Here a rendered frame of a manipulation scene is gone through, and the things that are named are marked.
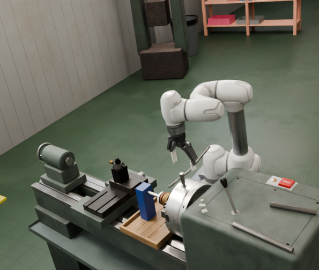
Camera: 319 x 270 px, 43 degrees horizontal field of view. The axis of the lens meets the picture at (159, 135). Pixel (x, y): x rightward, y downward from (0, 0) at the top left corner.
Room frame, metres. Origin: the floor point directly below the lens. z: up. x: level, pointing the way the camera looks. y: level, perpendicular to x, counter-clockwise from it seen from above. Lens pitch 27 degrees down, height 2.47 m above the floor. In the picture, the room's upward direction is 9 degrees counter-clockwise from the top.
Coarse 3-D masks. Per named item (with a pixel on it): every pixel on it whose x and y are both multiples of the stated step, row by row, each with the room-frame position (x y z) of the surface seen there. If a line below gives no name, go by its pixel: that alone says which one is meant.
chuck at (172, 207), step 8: (192, 184) 1.79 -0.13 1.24; (176, 192) 1.76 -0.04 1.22; (184, 192) 1.74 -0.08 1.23; (168, 200) 1.74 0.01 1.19; (176, 200) 1.72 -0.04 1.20; (168, 208) 1.72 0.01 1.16; (176, 208) 1.69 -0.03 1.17; (176, 216) 1.67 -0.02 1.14; (168, 224) 1.70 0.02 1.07; (176, 224) 1.66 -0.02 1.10; (176, 232) 1.68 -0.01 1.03
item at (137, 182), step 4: (112, 180) 2.30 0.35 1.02; (132, 180) 2.26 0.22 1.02; (136, 180) 2.25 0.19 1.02; (112, 184) 2.28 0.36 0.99; (116, 184) 2.25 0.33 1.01; (124, 184) 2.22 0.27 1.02; (128, 184) 2.21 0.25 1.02; (132, 184) 2.21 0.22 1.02; (136, 184) 2.20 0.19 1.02; (116, 188) 2.26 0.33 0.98; (120, 188) 2.23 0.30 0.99; (124, 188) 2.20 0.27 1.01; (128, 188) 2.18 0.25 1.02; (132, 188) 2.18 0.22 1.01; (128, 192) 2.18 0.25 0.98; (132, 192) 2.17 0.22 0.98
